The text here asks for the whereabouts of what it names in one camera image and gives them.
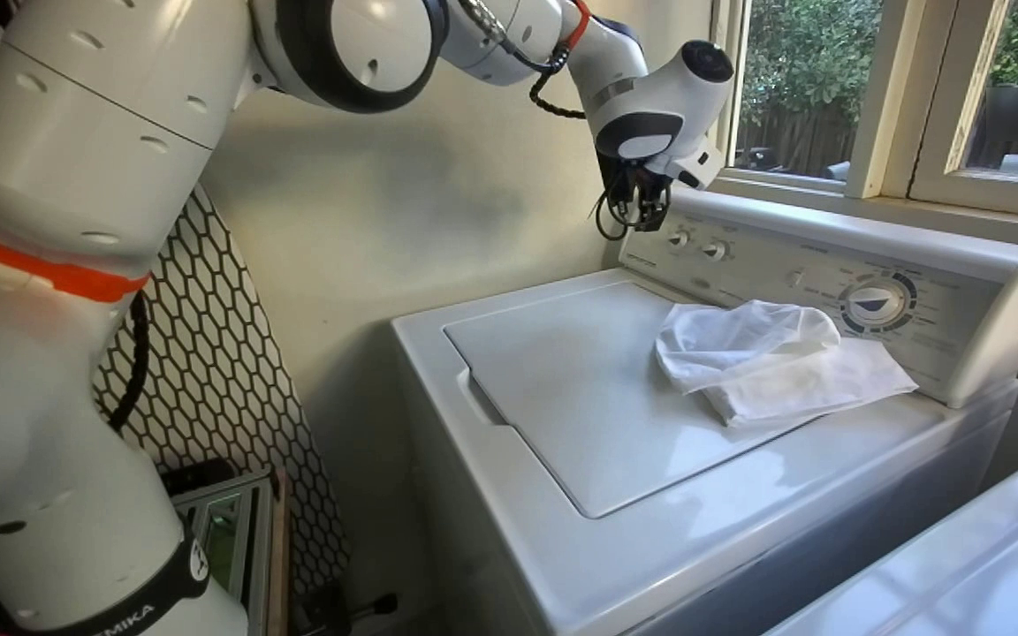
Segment wooden garden fence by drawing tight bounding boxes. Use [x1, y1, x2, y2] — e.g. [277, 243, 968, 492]
[735, 80, 1018, 181]

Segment white washer lid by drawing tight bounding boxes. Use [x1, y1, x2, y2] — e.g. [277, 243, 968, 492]
[440, 270, 823, 521]

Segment framed glass panel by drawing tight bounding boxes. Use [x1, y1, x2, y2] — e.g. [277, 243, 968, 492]
[158, 460, 299, 636]

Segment white framed window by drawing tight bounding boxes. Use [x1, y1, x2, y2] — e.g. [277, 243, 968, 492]
[714, 0, 905, 200]
[905, 0, 1018, 227]

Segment white dryer machine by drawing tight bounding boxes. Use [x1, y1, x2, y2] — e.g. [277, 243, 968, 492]
[766, 438, 1018, 636]

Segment white top-load washing machine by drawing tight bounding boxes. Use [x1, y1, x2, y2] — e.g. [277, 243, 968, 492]
[389, 184, 1018, 636]

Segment black hexagonal mesh panel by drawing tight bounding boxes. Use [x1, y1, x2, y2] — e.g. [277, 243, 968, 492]
[0, 0, 355, 603]

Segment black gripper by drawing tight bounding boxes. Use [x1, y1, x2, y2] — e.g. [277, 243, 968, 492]
[599, 148, 678, 236]

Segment white crumpled cloth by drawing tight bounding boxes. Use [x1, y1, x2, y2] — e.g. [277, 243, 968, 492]
[651, 296, 924, 435]

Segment large washer timer dial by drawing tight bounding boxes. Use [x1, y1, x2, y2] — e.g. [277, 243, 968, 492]
[838, 270, 924, 336]

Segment black cable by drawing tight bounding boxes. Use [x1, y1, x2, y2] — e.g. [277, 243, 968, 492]
[461, 0, 600, 123]
[592, 188, 638, 247]
[103, 288, 157, 435]

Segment green trees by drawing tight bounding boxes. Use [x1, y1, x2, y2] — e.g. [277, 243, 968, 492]
[740, 0, 1018, 119]

